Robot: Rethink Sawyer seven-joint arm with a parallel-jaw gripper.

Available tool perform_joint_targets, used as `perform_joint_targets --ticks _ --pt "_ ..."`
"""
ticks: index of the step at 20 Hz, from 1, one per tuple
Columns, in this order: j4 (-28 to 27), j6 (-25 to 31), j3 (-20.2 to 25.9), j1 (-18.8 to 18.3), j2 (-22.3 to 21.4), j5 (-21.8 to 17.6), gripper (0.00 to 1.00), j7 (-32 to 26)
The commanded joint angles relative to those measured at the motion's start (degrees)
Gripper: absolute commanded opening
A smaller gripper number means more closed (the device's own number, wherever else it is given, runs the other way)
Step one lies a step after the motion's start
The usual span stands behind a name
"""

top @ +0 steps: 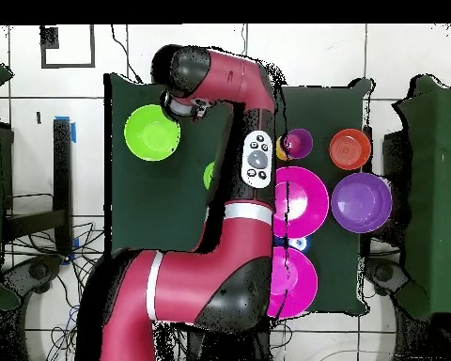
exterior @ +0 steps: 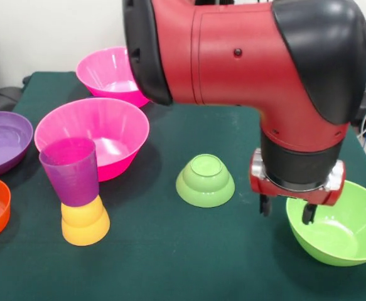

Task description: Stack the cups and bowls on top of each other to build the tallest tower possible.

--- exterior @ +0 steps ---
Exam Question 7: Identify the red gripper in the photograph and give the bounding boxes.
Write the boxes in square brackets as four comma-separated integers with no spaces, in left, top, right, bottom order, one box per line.
[249,149,347,226]

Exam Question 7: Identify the purple plastic cup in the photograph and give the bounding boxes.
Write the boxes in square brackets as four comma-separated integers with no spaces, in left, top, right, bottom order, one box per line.
[38,137,100,208]

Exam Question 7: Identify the yellow plastic cup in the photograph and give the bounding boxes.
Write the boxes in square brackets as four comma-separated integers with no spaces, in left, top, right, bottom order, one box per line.
[60,196,110,246]

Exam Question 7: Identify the large lime green bowl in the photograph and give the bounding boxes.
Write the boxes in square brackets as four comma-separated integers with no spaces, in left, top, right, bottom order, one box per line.
[285,180,366,267]

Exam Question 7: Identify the small lime green bowl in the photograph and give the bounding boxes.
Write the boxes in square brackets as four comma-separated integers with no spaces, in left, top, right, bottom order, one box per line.
[175,153,236,208]

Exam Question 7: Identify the magenta plastic bowl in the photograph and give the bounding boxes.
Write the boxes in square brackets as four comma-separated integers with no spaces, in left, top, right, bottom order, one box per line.
[75,46,151,108]
[33,97,151,182]

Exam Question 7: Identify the purple plastic bowl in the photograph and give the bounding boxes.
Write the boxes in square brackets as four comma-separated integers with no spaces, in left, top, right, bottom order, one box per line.
[0,111,34,177]

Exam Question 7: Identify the dark green tablecloth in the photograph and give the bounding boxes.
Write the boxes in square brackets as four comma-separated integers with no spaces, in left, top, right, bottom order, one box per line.
[0,71,366,301]

